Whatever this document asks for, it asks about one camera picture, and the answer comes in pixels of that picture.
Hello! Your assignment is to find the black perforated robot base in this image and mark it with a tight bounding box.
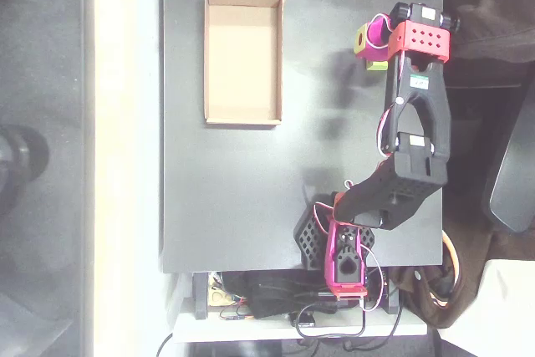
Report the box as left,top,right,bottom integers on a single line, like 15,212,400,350
293,206,376,270

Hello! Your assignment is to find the cardboard box tray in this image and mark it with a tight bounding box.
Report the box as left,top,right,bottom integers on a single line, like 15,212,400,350
203,0,285,126

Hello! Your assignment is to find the black office chair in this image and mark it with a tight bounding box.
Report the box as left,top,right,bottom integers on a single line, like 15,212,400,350
482,80,535,233

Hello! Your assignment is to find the brown jacket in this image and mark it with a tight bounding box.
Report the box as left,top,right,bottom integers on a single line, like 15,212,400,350
396,222,502,329

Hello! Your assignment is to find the black power adapter bundle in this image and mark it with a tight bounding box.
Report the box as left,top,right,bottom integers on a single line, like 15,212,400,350
244,271,339,319

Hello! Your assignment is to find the small black connector box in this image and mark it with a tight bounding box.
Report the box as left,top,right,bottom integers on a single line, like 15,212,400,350
297,309,318,329

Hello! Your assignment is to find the small plywood piece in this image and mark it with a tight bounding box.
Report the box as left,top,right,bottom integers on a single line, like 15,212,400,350
208,284,233,308

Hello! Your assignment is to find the black table clamp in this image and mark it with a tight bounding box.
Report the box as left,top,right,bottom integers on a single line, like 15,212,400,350
191,272,210,320

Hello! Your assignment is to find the white shelf board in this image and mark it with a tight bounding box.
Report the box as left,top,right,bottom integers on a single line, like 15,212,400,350
173,298,428,344

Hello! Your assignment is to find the black round cylinder object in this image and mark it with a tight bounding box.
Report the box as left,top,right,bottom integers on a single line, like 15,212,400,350
0,122,50,207

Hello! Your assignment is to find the black power cable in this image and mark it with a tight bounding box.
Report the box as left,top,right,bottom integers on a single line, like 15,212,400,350
155,331,175,357

